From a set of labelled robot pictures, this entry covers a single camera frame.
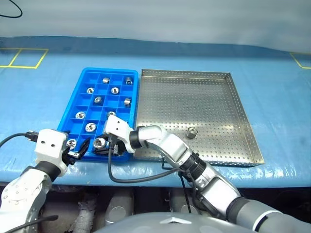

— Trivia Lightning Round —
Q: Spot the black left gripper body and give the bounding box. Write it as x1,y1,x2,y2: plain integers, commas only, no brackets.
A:
62,148,80,166

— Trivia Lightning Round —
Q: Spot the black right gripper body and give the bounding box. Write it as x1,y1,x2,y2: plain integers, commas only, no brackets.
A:
106,134,126,156

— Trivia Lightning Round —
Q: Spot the blue compartment tray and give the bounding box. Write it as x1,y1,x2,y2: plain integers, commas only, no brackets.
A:
56,67,139,163

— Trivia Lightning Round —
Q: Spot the crumpled grey foam wrap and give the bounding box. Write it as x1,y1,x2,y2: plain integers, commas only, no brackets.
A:
69,191,98,233

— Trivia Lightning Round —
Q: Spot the grey rounded cylinder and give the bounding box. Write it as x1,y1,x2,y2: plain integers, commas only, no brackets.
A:
104,189,134,224
169,188,202,214

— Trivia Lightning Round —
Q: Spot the perforated metal tray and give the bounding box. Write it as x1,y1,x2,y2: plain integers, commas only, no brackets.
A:
135,68,265,168

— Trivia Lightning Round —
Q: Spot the grey robot torso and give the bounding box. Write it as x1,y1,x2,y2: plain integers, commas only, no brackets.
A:
93,212,256,233

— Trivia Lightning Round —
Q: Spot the blue plastic table cover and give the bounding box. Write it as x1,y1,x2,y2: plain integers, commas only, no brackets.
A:
0,35,311,189

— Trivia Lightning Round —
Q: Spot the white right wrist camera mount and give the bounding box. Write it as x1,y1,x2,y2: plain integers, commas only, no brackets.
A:
104,115,136,154

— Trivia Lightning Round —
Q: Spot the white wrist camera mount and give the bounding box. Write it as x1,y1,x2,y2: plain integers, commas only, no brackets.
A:
34,129,69,174
104,115,136,154

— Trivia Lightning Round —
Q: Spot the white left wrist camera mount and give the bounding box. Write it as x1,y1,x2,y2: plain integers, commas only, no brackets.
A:
34,129,69,174

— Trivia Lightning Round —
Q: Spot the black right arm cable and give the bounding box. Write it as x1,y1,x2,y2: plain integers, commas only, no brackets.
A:
107,134,202,214

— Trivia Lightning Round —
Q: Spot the black cable loop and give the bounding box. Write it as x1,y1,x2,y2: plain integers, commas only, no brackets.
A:
0,0,23,18

